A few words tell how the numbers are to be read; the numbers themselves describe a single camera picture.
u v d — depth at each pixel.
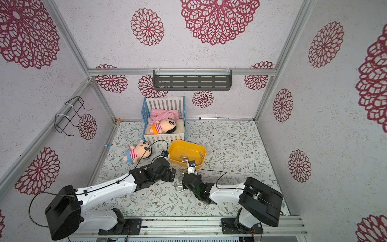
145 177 0.60
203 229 0.73
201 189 0.65
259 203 0.43
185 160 0.97
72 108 0.78
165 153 0.73
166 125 1.01
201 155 1.00
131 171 0.59
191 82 0.95
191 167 0.75
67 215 0.40
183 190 0.85
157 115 1.09
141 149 0.94
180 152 1.02
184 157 0.98
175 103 1.11
